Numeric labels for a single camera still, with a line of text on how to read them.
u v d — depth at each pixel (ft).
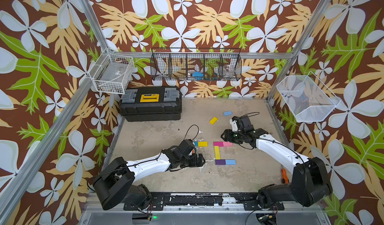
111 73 2.80
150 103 3.08
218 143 3.08
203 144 3.07
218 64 3.23
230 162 2.83
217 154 2.95
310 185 1.36
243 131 2.22
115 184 1.39
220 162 2.89
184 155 2.14
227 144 3.05
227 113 3.64
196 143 3.06
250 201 2.38
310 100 2.64
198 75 3.06
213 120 3.46
